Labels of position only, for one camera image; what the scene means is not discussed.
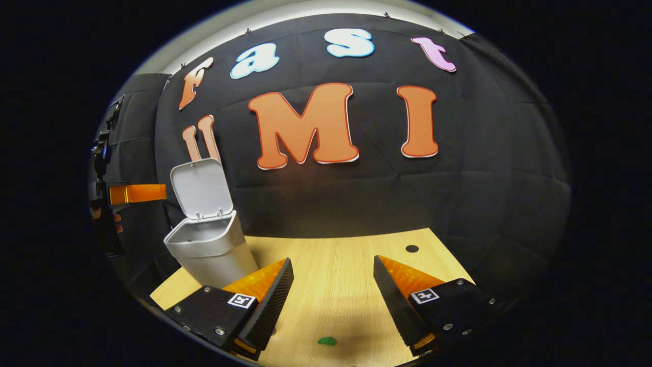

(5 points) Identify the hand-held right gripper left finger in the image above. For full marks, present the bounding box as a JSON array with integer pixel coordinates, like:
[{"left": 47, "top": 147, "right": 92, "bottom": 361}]
[{"left": 163, "top": 257, "right": 295, "bottom": 361}]

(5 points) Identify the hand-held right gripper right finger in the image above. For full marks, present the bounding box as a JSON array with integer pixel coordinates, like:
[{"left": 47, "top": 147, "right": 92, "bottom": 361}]
[{"left": 373, "top": 254, "right": 510, "bottom": 357}]

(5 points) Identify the white desktop garbage bin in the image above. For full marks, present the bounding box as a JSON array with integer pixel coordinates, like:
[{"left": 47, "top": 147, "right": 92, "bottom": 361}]
[{"left": 164, "top": 158, "right": 259, "bottom": 289}]

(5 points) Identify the wooden desktop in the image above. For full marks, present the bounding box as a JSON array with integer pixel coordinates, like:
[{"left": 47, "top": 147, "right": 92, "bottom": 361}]
[{"left": 150, "top": 228, "right": 476, "bottom": 367}]

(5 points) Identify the black backdrop cloth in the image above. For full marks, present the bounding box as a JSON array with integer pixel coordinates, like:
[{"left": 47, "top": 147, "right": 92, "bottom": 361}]
[{"left": 92, "top": 13, "right": 571, "bottom": 291}]

